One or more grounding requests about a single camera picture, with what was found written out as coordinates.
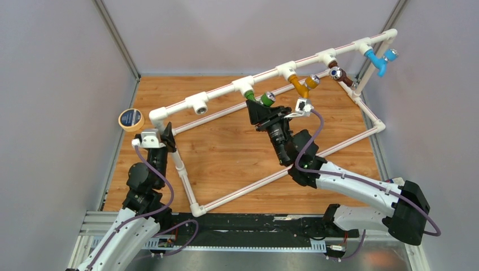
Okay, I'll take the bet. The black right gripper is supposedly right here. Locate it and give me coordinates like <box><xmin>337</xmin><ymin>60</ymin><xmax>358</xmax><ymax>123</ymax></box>
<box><xmin>247</xmin><ymin>99</ymin><xmax>294</xmax><ymax>164</ymax></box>

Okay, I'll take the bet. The green water faucet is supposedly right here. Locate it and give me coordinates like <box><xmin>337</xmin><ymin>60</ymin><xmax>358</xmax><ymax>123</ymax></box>
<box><xmin>243</xmin><ymin>90</ymin><xmax>276</xmax><ymax>107</ymax></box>

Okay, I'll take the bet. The white PVC pipe frame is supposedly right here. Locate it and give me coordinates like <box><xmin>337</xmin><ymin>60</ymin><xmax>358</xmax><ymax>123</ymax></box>
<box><xmin>149</xmin><ymin>28</ymin><xmax>398</xmax><ymax>217</ymax></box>

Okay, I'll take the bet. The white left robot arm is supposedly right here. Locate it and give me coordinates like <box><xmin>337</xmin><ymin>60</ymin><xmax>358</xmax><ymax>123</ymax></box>
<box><xmin>76</xmin><ymin>123</ymin><xmax>176</xmax><ymax>270</ymax></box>

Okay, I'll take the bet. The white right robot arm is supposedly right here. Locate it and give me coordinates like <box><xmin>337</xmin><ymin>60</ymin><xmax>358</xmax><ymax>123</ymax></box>
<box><xmin>246</xmin><ymin>98</ymin><xmax>440</xmax><ymax>246</ymax></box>

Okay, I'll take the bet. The yellow water faucet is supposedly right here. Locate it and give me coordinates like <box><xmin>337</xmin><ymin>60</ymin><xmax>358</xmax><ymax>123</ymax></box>
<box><xmin>288</xmin><ymin>75</ymin><xmax>320</xmax><ymax>99</ymax></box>

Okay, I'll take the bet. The brown water faucet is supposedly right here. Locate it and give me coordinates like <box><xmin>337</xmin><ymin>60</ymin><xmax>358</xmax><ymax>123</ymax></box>
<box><xmin>328</xmin><ymin>60</ymin><xmax>356</xmax><ymax>89</ymax></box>

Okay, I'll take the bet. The blue water faucet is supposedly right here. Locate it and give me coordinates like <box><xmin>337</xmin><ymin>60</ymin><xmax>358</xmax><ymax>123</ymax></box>
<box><xmin>364</xmin><ymin>49</ymin><xmax>398</xmax><ymax>77</ymax></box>

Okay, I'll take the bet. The masking tape roll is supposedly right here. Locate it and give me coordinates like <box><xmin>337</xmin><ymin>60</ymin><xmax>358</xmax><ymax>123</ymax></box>
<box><xmin>118</xmin><ymin>108</ymin><xmax>145</xmax><ymax>132</ymax></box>

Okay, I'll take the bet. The blue green small box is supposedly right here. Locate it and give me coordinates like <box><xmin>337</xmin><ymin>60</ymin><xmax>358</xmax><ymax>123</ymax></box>
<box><xmin>389</xmin><ymin>177</ymin><xmax>405</xmax><ymax>186</ymax></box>

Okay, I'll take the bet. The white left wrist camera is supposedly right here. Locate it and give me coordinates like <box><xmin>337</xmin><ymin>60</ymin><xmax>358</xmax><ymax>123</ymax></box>
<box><xmin>131</xmin><ymin>129</ymin><xmax>166</xmax><ymax>149</ymax></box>

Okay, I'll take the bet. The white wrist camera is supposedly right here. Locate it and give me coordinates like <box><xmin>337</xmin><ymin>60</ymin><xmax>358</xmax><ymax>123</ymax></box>
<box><xmin>131</xmin><ymin>129</ymin><xmax>166</xmax><ymax>149</ymax></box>
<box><xmin>284</xmin><ymin>98</ymin><xmax>314</xmax><ymax>119</ymax></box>

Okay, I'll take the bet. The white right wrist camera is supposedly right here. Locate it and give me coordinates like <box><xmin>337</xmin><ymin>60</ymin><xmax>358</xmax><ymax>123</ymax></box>
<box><xmin>284</xmin><ymin>98</ymin><xmax>314</xmax><ymax>119</ymax></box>

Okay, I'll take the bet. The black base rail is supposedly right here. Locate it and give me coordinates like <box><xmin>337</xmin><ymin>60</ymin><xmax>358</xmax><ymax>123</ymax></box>
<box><xmin>165</xmin><ymin>213</ymin><xmax>361</xmax><ymax>252</ymax></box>

